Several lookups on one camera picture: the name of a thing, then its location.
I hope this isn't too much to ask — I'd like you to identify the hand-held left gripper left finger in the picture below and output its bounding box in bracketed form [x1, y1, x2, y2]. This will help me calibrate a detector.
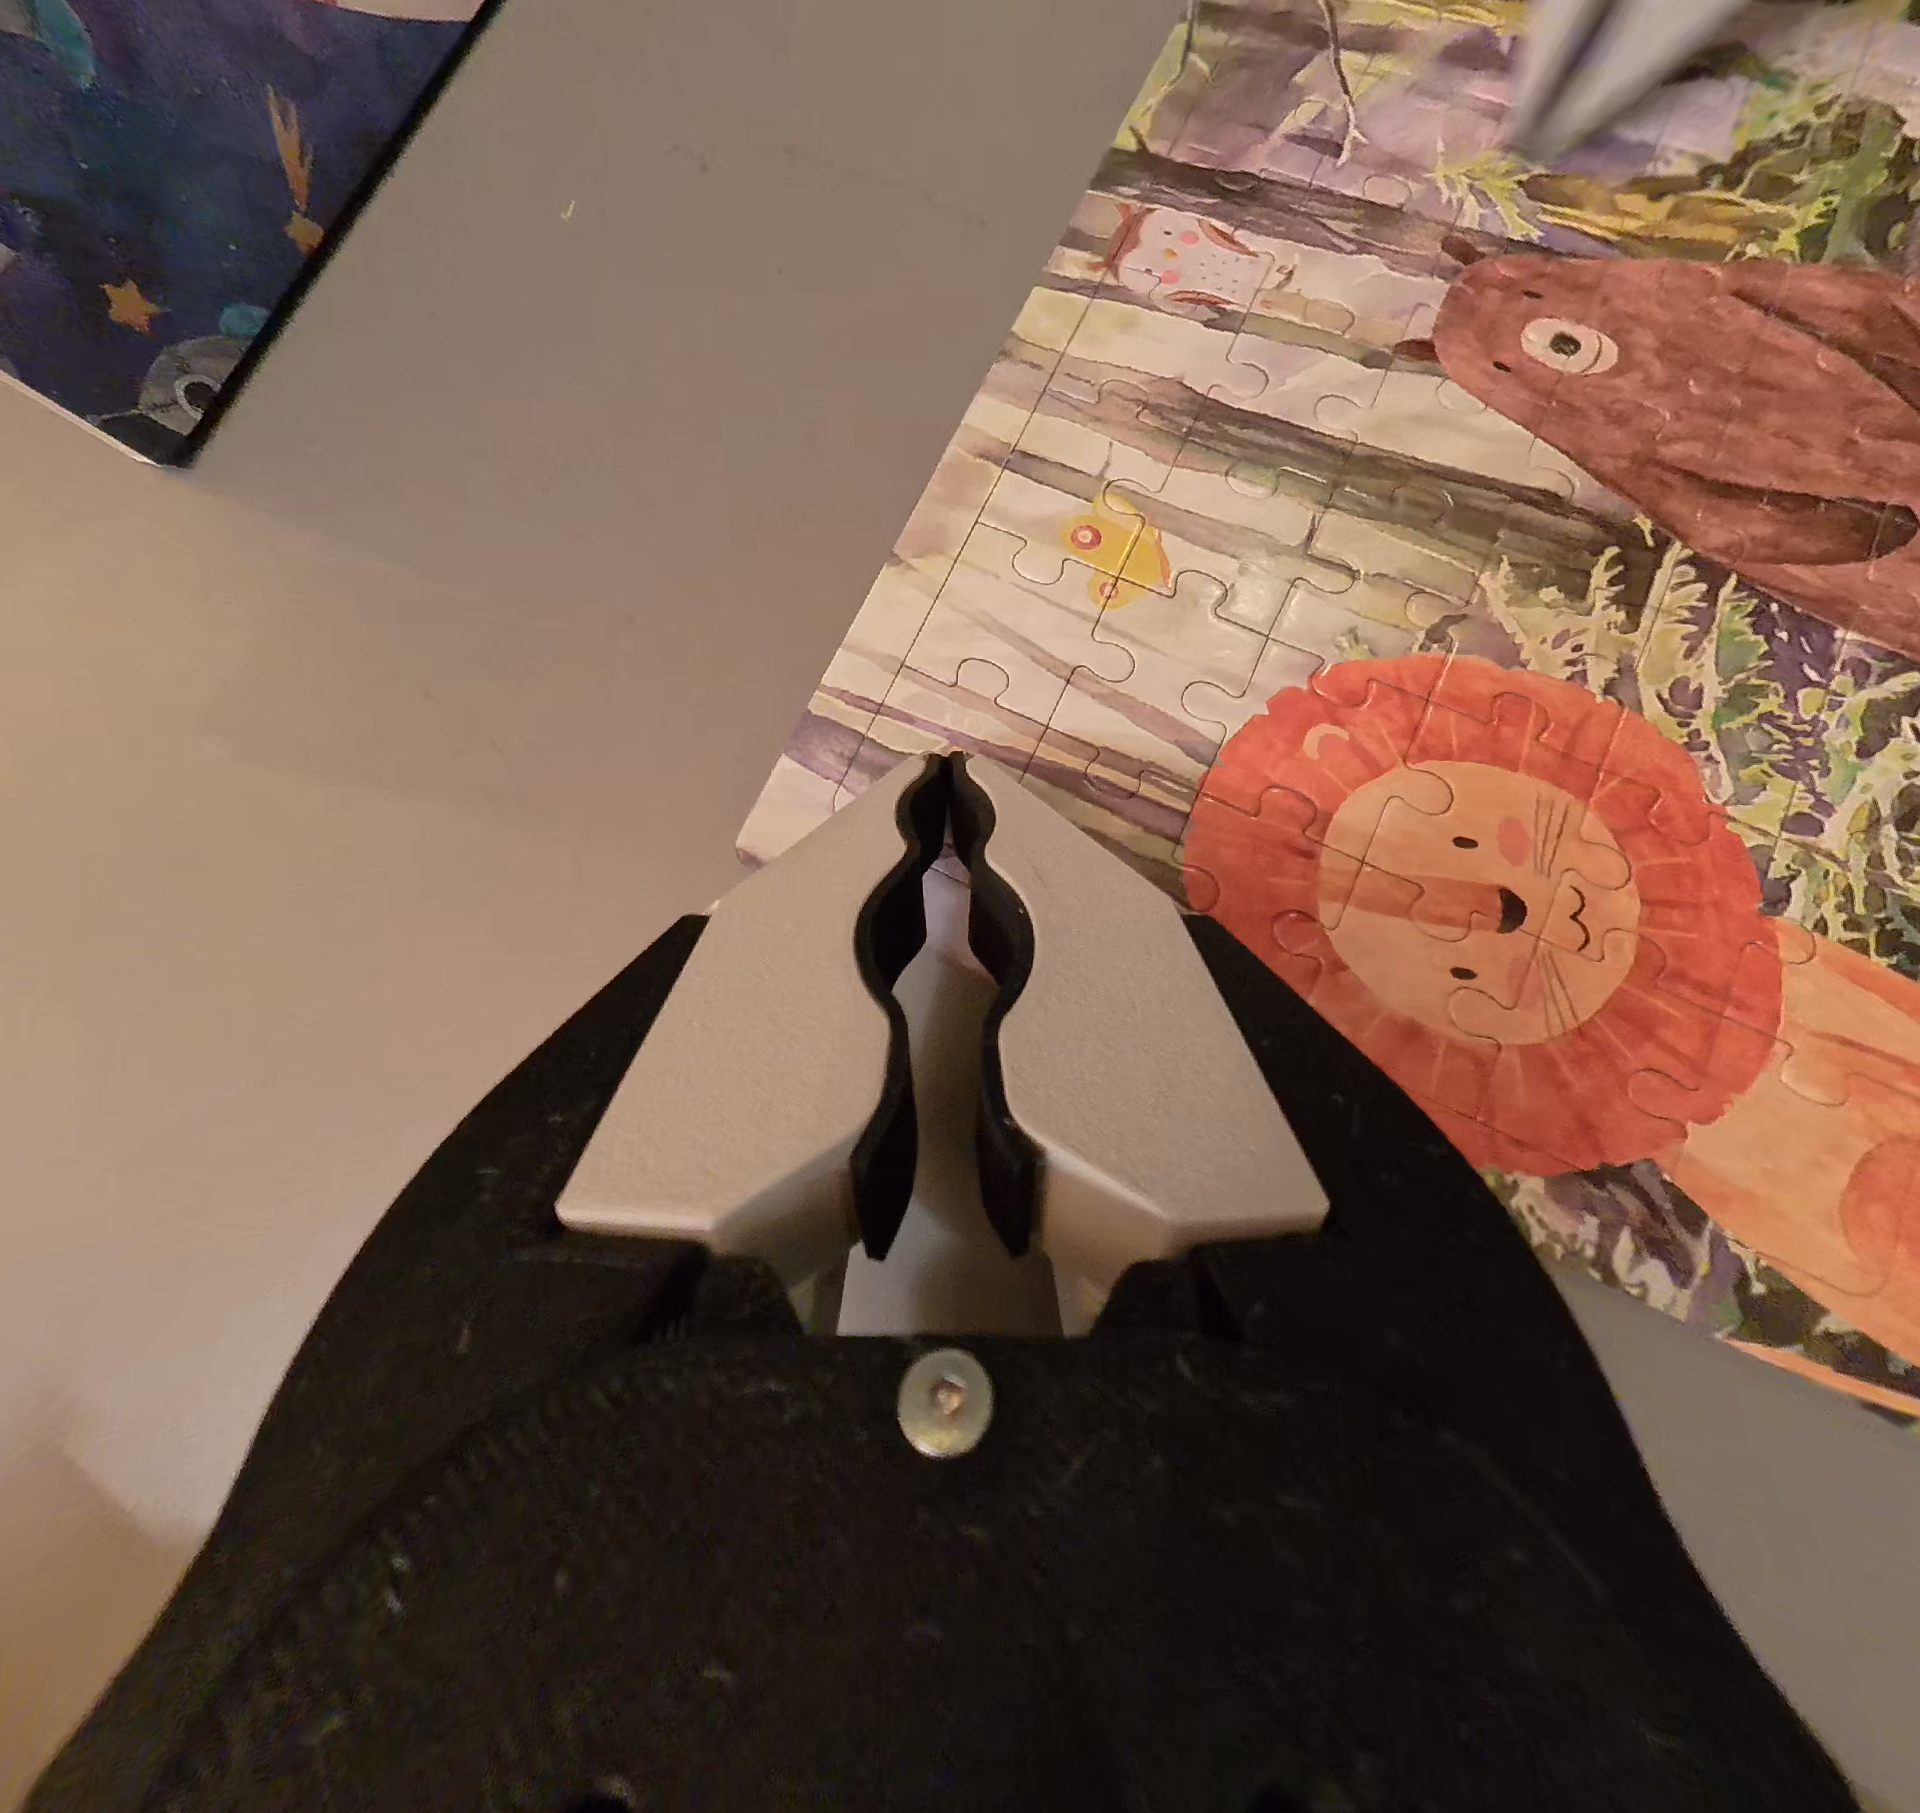
[557, 753, 955, 1263]

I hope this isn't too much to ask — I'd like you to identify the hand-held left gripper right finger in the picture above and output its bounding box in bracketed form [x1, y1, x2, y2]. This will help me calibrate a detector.
[954, 760, 1333, 1274]

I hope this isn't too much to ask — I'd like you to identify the forest animal jigsaw puzzle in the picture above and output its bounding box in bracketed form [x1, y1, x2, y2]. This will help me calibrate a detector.
[735, 0, 1920, 1424]

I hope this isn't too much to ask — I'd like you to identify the illustrated puzzle box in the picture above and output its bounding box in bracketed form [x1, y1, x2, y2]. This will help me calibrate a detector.
[0, 0, 580, 472]

